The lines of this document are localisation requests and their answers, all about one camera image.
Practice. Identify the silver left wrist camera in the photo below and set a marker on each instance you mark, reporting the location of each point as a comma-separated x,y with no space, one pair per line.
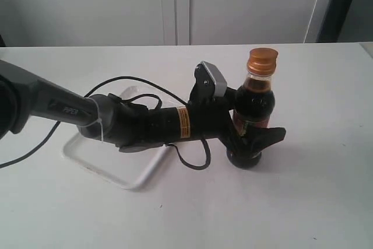
220,84

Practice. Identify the white rectangular plastic tray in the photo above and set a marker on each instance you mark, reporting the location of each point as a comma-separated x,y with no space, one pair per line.
129,171

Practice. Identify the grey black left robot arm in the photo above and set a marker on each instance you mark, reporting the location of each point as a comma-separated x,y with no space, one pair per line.
132,127

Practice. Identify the soy sauce bottle gold cap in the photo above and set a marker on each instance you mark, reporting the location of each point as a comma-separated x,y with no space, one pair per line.
255,99

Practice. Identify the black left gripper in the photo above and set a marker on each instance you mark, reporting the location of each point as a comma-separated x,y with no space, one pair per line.
210,118

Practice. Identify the dark vertical post background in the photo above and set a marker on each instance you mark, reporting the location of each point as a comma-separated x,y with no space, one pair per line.
333,21

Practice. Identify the white cabinet doors background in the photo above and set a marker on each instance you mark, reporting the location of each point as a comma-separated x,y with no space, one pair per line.
159,22

